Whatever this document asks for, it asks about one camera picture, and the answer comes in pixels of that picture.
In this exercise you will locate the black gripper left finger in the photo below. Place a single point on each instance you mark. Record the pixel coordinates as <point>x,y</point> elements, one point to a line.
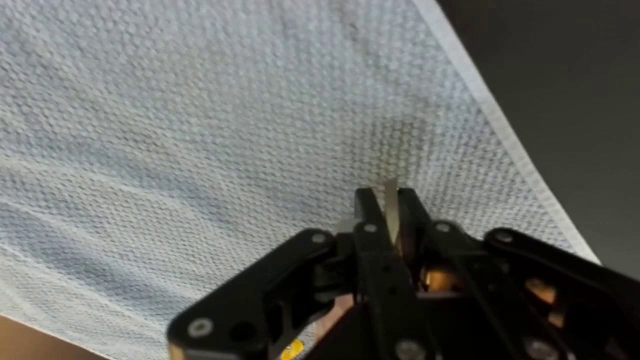
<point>372,293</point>

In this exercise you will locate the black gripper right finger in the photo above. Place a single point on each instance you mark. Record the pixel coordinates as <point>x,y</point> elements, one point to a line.
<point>481,266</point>

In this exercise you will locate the round black table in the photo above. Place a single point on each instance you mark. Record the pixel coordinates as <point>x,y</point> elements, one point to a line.
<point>567,80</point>

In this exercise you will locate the light blue towel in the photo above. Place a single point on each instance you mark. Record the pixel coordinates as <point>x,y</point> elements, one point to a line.
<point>200,133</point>

